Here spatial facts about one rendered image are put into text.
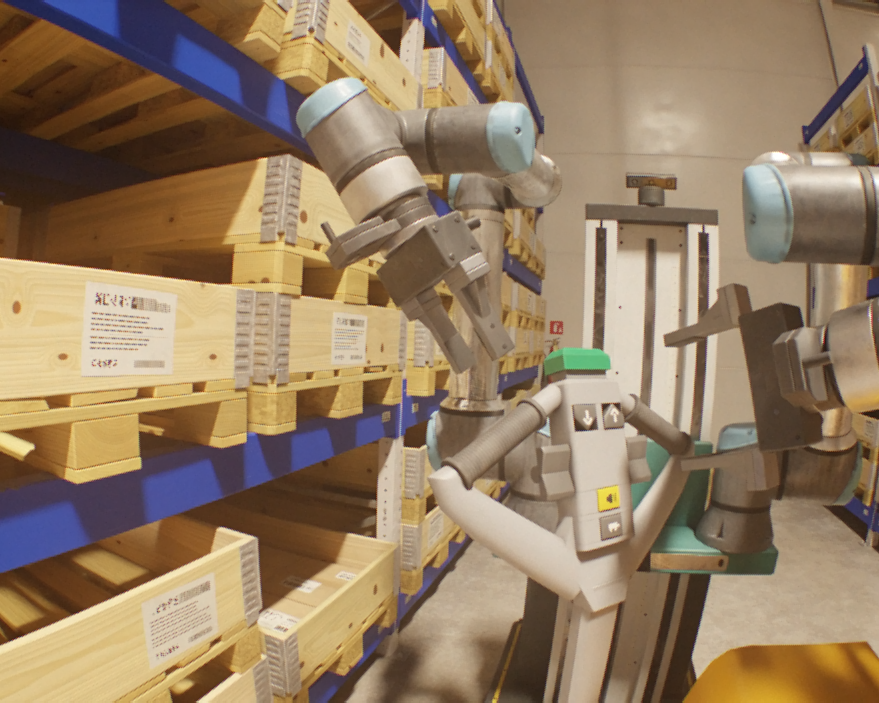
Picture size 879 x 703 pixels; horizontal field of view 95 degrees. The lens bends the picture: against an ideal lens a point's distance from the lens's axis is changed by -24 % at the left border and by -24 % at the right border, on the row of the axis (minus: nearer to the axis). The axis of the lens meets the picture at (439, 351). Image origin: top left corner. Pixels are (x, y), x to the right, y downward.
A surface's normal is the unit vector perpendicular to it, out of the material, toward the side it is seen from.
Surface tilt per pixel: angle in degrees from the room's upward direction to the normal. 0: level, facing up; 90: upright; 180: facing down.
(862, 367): 100
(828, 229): 119
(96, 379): 90
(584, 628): 91
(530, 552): 80
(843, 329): 63
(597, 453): 74
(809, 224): 113
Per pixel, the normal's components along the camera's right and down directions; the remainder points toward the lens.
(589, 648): 0.47, 0.04
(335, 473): -0.33, 0.01
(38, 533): 0.95, 0.05
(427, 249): -0.72, 0.46
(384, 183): 0.05, 0.02
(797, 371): -0.88, -0.03
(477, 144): -0.28, 0.53
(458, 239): 0.47, -0.23
